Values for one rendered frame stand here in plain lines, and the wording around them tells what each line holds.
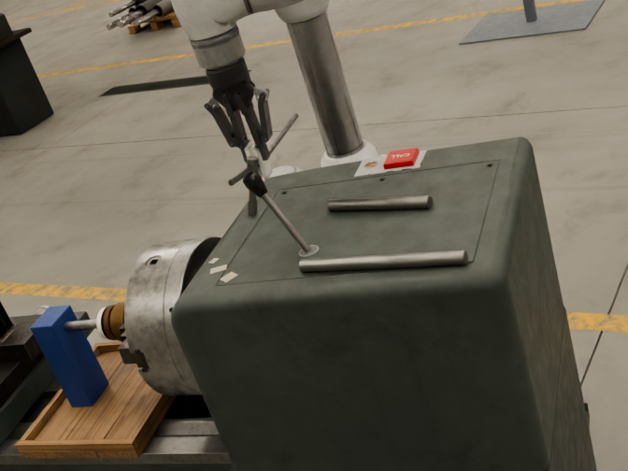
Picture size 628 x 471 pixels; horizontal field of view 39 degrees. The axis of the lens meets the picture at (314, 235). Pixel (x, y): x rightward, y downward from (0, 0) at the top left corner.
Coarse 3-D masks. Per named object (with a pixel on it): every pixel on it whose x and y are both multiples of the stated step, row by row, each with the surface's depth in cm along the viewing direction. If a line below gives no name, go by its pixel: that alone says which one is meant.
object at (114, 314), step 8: (120, 304) 186; (104, 312) 186; (112, 312) 184; (120, 312) 183; (104, 320) 185; (112, 320) 184; (120, 320) 183; (104, 328) 185; (112, 328) 184; (112, 336) 186; (120, 336) 184
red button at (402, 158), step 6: (396, 150) 176; (402, 150) 175; (408, 150) 174; (414, 150) 174; (390, 156) 175; (396, 156) 174; (402, 156) 173; (408, 156) 172; (414, 156) 172; (390, 162) 172; (396, 162) 171; (402, 162) 171; (408, 162) 170; (414, 162) 171; (384, 168) 173; (390, 168) 172
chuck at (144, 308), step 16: (176, 240) 180; (144, 256) 175; (160, 256) 173; (144, 272) 171; (160, 272) 169; (128, 288) 170; (144, 288) 169; (160, 288) 167; (128, 304) 169; (144, 304) 167; (160, 304) 166; (128, 320) 168; (144, 320) 167; (160, 320) 165; (128, 336) 168; (144, 336) 167; (160, 336) 166; (144, 352) 168; (160, 352) 167; (160, 368) 169; (176, 368) 167; (160, 384) 172; (176, 384) 171
